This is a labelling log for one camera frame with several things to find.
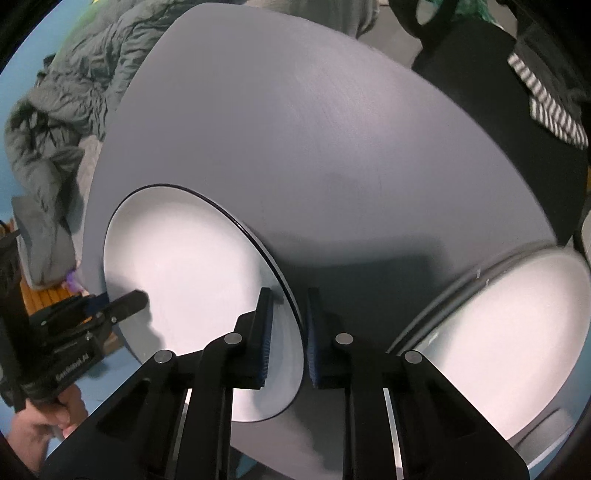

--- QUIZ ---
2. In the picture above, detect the white plate grey rim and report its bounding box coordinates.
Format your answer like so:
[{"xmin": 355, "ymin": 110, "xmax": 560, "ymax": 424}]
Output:
[{"xmin": 385, "ymin": 241, "xmax": 591, "ymax": 464}]

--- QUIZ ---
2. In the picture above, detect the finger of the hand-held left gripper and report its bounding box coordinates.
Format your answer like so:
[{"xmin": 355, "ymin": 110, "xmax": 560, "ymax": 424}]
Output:
[
  {"xmin": 39, "ymin": 295, "xmax": 109, "ymax": 335},
  {"xmin": 85, "ymin": 290, "xmax": 149, "ymax": 340}
]

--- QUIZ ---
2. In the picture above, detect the white plate black rim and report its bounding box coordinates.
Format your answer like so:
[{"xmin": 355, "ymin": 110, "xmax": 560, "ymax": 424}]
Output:
[{"xmin": 102, "ymin": 184, "xmax": 305, "ymax": 424}]

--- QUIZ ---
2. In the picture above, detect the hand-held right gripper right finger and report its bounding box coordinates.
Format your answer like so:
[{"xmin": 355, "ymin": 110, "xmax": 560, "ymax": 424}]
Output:
[{"xmin": 307, "ymin": 288, "xmax": 529, "ymax": 480}]

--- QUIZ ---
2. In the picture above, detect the wooden slatted board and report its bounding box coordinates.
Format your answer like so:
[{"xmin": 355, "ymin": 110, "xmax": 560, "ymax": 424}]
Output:
[{"xmin": 18, "ymin": 276, "xmax": 90, "ymax": 320}]

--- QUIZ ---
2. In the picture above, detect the striped cloth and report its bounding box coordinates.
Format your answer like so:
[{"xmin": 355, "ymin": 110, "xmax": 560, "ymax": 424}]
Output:
[{"xmin": 507, "ymin": 52, "xmax": 590, "ymax": 149}]

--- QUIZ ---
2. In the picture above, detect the dark grey cloth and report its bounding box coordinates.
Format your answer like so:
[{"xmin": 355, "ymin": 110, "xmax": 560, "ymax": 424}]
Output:
[{"xmin": 513, "ymin": 28, "xmax": 588, "ymax": 109}]

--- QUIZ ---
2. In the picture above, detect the green patterned cloth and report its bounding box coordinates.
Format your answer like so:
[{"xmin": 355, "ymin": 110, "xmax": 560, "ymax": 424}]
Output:
[{"xmin": 455, "ymin": 0, "xmax": 511, "ymax": 23}]

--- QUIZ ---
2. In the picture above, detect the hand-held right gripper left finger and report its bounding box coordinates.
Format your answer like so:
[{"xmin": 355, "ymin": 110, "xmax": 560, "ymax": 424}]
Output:
[{"xmin": 41, "ymin": 287, "xmax": 275, "ymax": 480}]

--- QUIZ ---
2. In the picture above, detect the wide black strap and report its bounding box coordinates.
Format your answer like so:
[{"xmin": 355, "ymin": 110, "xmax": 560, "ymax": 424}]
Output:
[{"xmin": 390, "ymin": 0, "xmax": 465, "ymax": 51}]

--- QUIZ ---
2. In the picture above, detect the person's left hand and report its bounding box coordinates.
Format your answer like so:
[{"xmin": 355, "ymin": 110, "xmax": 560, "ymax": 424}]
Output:
[{"xmin": 8, "ymin": 383, "xmax": 89, "ymax": 472}]

